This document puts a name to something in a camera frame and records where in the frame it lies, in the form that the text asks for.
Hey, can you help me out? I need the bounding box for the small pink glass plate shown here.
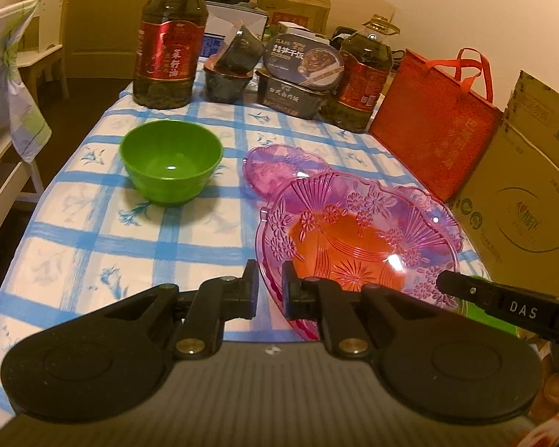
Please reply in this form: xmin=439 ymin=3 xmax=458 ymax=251
xmin=242 ymin=144 xmax=330 ymax=200

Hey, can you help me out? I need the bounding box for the rectangular instant rice meal box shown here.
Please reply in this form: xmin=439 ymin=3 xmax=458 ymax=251
xmin=255 ymin=69 xmax=333 ymax=120

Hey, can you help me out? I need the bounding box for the white wooden chair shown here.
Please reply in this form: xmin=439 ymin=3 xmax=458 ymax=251
xmin=17 ymin=0 xmax=69 ymax=102

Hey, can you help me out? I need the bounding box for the cardboard box with logo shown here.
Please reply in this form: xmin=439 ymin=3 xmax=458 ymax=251
xmin=453 ymin=72 xmax=559 ymax=297

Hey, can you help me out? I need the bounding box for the dark instant noodle cup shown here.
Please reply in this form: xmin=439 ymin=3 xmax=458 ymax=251
xmin=204 ymin=56 xmax=253 ymax=104

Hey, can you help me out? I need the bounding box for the tilted dark noodle cup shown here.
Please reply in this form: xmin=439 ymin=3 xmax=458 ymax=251
xmin=214 ymin=23 xmax=264 ymax=75

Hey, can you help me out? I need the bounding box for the person's right hand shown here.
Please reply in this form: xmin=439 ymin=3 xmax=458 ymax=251
xmin=528 ymin=339 xmax=559 ymax=425

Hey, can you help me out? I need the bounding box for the cloth draped chair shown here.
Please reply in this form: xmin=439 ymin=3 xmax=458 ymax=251
xmin=0 ymin=0 xmax=51 ymax=229

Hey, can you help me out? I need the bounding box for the large rapeseed oil bottle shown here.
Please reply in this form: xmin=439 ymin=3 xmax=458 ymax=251
xmin=133 ymin=0 xmax=209 ymax=110

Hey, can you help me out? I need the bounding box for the red tote bag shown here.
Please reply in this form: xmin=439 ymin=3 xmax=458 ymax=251
xmin=369 ymin=47 xmax=502 ymax=202

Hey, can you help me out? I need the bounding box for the green plastic bowl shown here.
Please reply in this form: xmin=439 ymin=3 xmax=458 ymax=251
xmin=119 ymin=119 xmax=224 ymax=206

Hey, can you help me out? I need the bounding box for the blue checked tablecloth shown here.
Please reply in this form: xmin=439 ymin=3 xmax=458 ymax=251
xmin=0 ymin=54 xmax=541 ymax=431

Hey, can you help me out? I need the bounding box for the brown cardboard box behind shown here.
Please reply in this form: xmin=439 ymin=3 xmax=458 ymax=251
xmin=256 ymin=0 xmax=331 ymax=34

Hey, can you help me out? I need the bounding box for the white blue box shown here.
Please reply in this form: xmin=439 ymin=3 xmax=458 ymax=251
xmin=200 ymin=2 xmax=268 ymax=58

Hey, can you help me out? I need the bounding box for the oval instant rice meal box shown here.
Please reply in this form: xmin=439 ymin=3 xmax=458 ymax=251
xmin=263 ymin=34 xmax=344 ymax=92

